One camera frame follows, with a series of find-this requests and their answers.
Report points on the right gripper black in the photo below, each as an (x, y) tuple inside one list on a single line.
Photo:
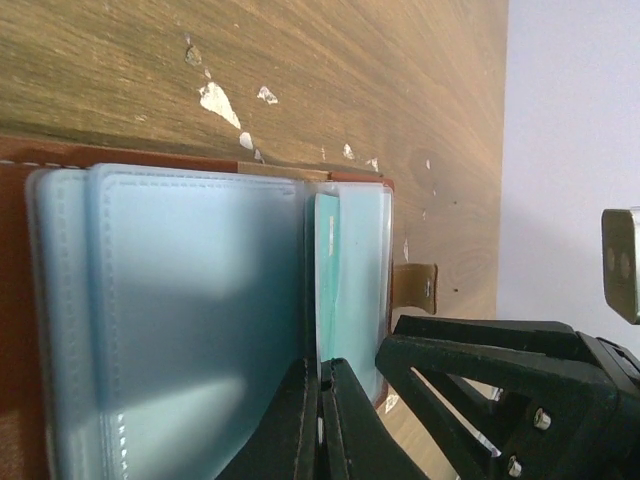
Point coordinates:
[(518, 400)]

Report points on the brown leather card holder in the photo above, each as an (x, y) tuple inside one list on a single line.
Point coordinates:
[(151, 304)]

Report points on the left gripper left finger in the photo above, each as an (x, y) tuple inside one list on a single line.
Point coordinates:
[(283, 446)]

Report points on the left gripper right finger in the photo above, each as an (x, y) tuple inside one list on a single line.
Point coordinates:
[(356, 444)]

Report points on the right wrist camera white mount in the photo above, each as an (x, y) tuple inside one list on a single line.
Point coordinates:
[(620, 253)]

